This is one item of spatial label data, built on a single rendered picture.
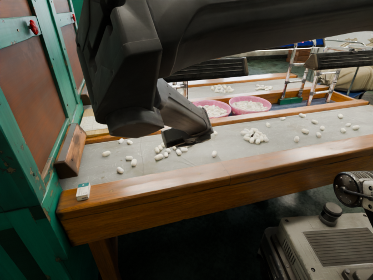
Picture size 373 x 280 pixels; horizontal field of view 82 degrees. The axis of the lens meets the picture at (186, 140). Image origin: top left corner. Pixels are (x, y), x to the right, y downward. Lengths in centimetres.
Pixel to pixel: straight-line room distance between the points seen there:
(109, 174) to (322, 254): 89
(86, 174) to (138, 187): 24
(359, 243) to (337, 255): 13
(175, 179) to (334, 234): 73
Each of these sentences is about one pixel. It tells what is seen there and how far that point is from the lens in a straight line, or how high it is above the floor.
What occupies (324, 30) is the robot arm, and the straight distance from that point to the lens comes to 27.
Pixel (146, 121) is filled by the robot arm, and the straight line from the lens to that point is 21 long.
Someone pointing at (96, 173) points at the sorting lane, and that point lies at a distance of 92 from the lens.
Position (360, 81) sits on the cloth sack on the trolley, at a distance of 403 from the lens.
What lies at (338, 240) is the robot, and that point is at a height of 48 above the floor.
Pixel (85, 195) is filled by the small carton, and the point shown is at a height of 78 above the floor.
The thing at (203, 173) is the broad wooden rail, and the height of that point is 76.
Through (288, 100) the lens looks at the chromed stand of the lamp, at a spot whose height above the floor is 70.
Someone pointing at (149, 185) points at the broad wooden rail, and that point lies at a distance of 78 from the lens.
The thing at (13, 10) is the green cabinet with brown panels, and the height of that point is 129.
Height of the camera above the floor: 129
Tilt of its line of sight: 32 degrees down
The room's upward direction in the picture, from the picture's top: straight up
